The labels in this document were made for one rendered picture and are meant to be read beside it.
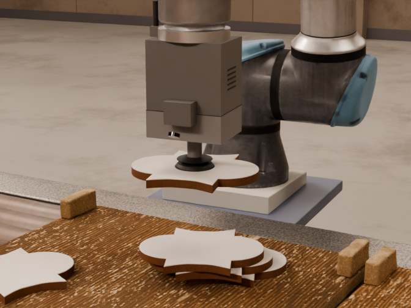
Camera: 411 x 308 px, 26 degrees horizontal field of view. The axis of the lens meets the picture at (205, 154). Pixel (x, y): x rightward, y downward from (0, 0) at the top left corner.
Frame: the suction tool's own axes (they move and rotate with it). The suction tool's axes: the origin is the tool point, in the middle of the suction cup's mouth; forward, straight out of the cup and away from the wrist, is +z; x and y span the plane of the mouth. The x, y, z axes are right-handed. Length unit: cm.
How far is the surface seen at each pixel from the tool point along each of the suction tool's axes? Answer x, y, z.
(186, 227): 14.2, -7.0, 11.5
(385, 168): 377, -46, 106
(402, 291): 4.2, 22.2, 11.4
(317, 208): 49, 1, 19
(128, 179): 308, -165, 106
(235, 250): 1.7, 4.1, 8.5
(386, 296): 2.3, 20.8, 11.4
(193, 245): 1.2, -0.7, 8.5
